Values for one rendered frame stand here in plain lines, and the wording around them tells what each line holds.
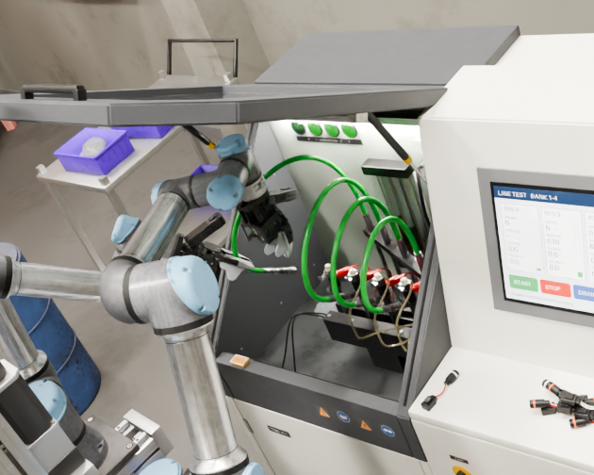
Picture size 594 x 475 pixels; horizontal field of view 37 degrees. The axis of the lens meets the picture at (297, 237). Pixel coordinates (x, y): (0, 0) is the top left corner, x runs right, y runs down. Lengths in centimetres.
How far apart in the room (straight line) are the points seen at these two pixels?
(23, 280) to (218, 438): 60
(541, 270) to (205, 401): 77
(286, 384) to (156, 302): 78
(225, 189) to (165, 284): 38
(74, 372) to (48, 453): 226
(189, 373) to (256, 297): 95
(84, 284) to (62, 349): 206
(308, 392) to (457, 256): 55
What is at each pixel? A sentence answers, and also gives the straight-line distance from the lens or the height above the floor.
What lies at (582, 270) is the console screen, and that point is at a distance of 194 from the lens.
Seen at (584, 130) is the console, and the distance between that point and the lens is 181.
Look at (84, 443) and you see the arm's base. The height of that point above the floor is 111.
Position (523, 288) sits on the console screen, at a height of 117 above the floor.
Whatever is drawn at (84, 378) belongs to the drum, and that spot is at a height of 12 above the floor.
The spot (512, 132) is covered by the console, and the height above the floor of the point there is 153.
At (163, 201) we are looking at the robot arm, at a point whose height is 159.
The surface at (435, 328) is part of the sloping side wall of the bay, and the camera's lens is 215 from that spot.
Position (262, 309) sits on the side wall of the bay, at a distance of 265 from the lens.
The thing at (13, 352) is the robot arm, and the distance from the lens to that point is 227.
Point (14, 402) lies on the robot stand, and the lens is 187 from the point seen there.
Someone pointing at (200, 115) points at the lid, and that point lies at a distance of 153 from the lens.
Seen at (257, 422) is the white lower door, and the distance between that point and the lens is 267.
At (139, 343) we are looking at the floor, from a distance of 447.
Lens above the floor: 249
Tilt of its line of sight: 33 degrees down
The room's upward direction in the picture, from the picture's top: 24 degrees counter-clockwise
